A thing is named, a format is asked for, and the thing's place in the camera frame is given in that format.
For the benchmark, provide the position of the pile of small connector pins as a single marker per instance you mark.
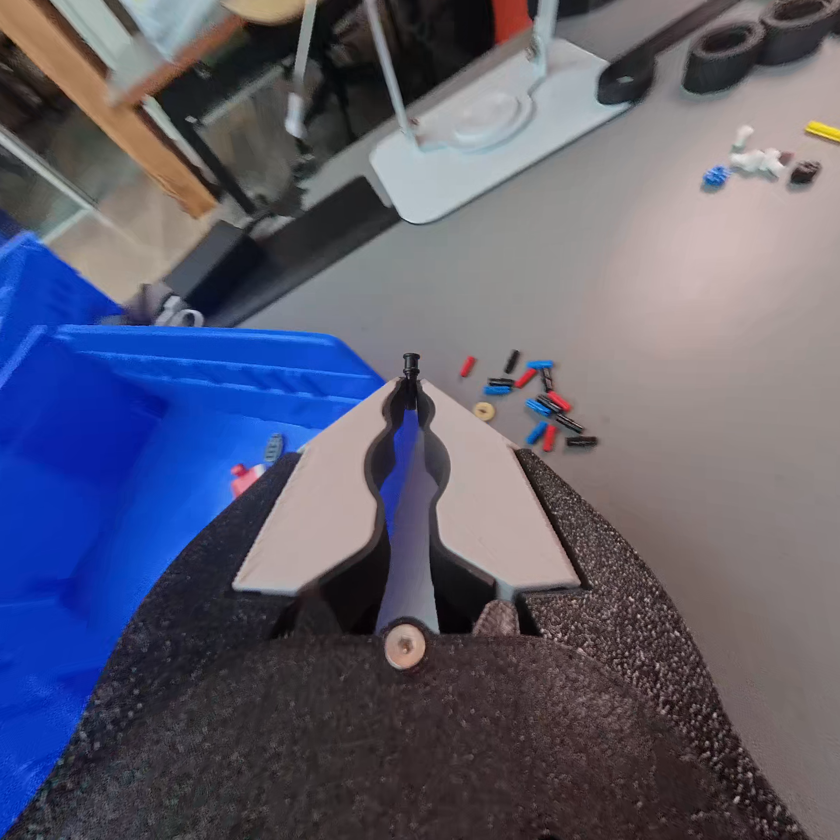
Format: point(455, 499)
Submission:
point(537, 407)

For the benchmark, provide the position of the blue plastic parts bin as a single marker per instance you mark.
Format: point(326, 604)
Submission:
point(39, 289)
point(98, 492)

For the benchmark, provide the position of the yellow toy axle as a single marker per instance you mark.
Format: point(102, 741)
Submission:
point(823, 130)

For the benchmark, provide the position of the small white toy piece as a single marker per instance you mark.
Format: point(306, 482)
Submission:
point(744, 134)

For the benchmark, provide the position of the wooden pillar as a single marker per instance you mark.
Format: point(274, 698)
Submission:
point(98, 111)

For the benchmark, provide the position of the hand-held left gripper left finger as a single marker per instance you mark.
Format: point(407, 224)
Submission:
point(308, 525)

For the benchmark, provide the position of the small blue toy gear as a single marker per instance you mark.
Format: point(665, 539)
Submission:
point(715, 178)

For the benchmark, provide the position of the grey desk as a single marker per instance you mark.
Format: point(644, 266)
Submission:
point(656, 328)

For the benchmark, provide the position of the small grey toy piece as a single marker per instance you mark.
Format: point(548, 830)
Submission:
point(274, 446)

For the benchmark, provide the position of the orange bag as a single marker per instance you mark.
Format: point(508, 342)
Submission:
point(512, 19)

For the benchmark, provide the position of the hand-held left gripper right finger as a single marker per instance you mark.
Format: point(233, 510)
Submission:
point(505, 525)

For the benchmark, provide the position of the small black toy pin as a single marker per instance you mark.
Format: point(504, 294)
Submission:
point(411, 364)

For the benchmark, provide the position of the black power adapter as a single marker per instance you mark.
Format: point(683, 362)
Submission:
point(210, 262)

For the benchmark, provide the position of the small tan toy gear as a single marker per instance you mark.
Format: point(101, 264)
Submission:
point(484, 411)

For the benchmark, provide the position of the small black toy gear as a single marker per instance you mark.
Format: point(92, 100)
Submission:
point(806, 172)

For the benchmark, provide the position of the white toy connector piece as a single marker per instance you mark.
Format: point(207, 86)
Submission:
point(754, 161)

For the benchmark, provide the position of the white metal book stand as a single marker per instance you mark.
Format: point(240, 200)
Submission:
point(459, 170)

